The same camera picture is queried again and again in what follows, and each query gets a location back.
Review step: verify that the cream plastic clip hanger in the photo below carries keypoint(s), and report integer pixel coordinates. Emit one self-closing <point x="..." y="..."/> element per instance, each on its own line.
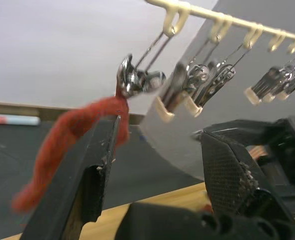
<point x="240" y="23"/>

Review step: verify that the wooden edge rail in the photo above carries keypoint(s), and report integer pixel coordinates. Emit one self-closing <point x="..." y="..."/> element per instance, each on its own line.
<point x="50" y="111"/>

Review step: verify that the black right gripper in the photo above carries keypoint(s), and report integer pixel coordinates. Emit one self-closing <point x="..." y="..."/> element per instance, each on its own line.
<point x="287" y="160"/>

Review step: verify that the pink and light blue sock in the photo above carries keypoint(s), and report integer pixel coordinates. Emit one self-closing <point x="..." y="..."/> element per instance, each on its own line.
<point x="12" y="120"/>

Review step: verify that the red knitted sock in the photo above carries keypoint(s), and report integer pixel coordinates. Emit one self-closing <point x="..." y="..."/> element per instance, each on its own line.
<point x="62" y="140"/>

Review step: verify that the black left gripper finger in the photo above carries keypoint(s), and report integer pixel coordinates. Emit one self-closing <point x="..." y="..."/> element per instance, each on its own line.
<point x="70" y="180"/>

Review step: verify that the grey panel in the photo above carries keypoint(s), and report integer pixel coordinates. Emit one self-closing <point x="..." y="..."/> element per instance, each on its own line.
<point x="187" y="45"/>

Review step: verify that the metal hanger clip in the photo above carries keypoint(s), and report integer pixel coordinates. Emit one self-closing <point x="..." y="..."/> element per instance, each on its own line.
<point x="265" y="86"/>
<point x="128" y="80"/>
<point x="173" y="92"/>
<point x="293" y="80"/>
<point x="212" y="85"/>

